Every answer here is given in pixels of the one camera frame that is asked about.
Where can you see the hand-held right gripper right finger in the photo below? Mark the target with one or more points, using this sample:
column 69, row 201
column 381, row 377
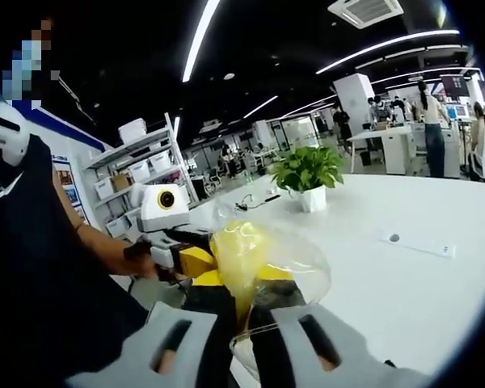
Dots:
column 372, row 355

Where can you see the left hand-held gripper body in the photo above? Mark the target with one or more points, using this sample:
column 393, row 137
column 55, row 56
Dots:
column 161, row 216

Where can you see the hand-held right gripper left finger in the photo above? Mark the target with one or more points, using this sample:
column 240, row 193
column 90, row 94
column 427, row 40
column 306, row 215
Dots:
column 137, row 351

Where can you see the yellow round silicone block bagged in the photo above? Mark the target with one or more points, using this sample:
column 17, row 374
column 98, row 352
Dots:
column 234, row 258

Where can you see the person's left hand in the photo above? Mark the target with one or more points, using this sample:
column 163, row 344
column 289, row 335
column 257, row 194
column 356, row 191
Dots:
column 143, row 266

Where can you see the metal storage shelf rack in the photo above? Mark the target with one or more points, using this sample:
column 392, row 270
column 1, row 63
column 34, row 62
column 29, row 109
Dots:
column 145, row 178

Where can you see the white storage bin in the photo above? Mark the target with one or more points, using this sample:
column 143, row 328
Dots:
column 160, row 162
column 138, row 170
column 132, row 130

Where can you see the cardboard box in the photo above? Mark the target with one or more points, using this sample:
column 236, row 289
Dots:
column 121, row 182

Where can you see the white table socket strip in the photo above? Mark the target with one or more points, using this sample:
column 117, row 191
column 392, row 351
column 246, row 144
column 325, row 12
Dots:
column 418, row 244

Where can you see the person in dark clothes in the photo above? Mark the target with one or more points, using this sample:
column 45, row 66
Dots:
column 36, row 262

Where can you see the green potted plant white pot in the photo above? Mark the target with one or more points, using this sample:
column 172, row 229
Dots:
column 307, row 169

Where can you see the white worn device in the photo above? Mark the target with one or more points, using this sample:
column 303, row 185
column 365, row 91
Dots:
column 4, row 133

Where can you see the long straight ceiling light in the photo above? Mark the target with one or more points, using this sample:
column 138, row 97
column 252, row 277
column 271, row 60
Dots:
column 200, row 40

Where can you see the white office desk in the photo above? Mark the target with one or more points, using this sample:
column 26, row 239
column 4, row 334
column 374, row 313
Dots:
column 384, row 145

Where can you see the long curved ceiling light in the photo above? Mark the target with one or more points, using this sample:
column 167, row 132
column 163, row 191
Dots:
column 388, row 46

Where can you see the ceiling air conditioner vent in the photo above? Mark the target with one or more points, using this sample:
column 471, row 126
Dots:
column 365, row 11

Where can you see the wall poster board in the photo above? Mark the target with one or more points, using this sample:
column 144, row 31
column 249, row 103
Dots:
column 66, row 190

